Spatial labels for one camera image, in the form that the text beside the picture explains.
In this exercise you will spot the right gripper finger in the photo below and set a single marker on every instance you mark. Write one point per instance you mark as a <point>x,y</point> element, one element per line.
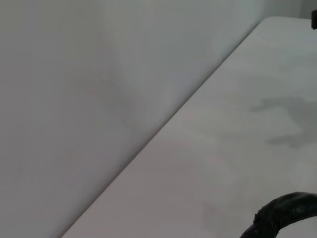
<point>314,19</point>

